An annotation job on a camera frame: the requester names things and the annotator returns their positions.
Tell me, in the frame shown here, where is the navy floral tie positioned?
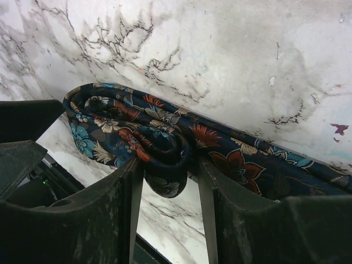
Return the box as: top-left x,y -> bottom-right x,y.
63,82 -> 351,200

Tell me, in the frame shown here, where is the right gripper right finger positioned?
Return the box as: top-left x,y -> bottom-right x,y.
197,159 -> 351,263

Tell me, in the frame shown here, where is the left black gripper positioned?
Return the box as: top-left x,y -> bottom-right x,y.
1,100 -> 84,208

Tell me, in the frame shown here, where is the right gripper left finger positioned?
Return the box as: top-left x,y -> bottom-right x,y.
1,158 -> 143,263

